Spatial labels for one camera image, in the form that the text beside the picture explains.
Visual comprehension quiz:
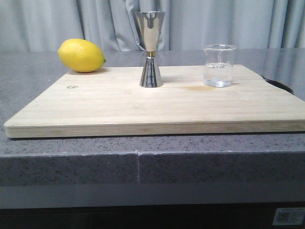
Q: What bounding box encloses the clear glass beaker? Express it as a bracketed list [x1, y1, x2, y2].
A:
[203, 44, 236, 87]

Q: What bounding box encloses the steel double jigger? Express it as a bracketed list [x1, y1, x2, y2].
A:
[136, 11, 165, 88]

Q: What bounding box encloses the wooden cutting board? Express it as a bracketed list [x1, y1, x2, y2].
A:
[4, 65, 305, 138]

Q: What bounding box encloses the yellow lemon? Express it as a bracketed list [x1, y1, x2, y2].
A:
[57, 39, 106, 73]

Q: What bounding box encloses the grey curtain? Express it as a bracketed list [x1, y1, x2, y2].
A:
[0, 0, 305, 52]

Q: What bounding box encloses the white QR label sticker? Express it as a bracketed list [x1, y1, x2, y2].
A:
[273, 208, 305, 226]

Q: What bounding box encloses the black cutting board handle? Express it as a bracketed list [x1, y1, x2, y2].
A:
[261, 75, 294, 94]

